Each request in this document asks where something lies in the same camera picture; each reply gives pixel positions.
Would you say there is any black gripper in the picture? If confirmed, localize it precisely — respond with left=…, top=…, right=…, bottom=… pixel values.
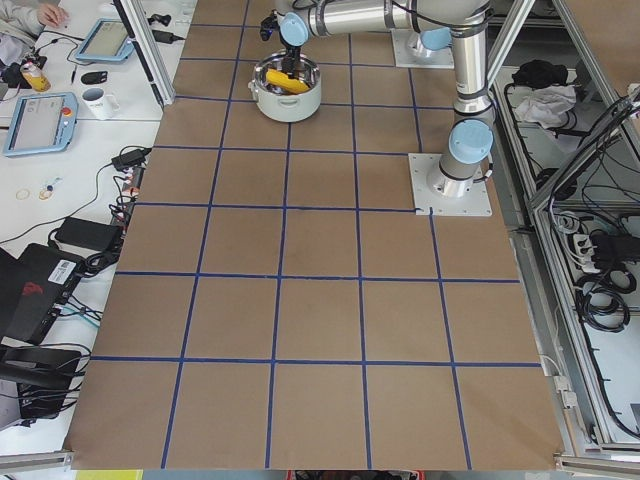
left=259, top=10, right=301, bottom=78

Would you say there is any yellow corn cob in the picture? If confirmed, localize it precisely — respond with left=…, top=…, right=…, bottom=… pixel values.
left=265, top=69, right=311, bottom=94

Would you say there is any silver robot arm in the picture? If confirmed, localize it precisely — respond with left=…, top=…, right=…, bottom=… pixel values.
left=260, top=0, right=494, bottom=198

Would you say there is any pale green electric pot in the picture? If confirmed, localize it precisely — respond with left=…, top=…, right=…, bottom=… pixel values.
left=248, top=51, right=322, bottom=123

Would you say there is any person hand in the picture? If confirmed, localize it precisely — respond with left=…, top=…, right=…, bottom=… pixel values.
left=36, top=3, right=68, bottom=27

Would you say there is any blue teach pendant far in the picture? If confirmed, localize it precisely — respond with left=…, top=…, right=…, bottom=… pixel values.
left=75, top=18, right=134, bottom=63

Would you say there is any blue teach pendant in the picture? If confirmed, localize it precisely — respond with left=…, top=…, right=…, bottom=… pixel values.
left=3, top=92, right=78, bottom=157
left=75, top=18, right=134, bottom=63

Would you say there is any black power adapter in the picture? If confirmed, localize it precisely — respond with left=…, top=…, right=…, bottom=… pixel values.
left=111, top=148, right=151, bottom=171

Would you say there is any white mug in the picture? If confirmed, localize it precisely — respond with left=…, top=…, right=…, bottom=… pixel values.
left=82, top=87, right=120, bottom=120

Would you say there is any black cloth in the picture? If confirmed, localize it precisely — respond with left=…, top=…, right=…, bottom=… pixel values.
left=512, top=59, right=568, bottom=89

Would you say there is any blue teach pendant near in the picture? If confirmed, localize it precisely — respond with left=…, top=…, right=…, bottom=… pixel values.
left=3, top=92, right=78, bottom=157

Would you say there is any black power brick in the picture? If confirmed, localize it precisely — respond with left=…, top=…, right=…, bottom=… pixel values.
left=54, top=217, right=123, bottom=252

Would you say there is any white cloth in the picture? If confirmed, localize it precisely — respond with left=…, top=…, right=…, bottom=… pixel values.
left=514, top=85, right=577, bottom=129

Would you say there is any black laptop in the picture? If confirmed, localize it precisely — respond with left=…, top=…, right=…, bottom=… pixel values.
left=1, top=243, right=85, bottom=345

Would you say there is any white power strip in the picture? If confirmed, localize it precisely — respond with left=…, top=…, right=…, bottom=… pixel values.
left=571, top=233, right=600, bottom=274

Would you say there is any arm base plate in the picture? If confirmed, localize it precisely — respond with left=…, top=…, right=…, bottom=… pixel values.
left=391, top=28, right=454, bottom=69
left=408, top=153, right=492, bottom=217

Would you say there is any aluminium frame post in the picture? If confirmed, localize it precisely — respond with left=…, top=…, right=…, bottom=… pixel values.
left=113, top=0, right=176, bottom=108

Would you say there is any coiled black cable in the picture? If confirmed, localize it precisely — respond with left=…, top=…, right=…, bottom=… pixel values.
left=574, top=282, right=632, bottom=332

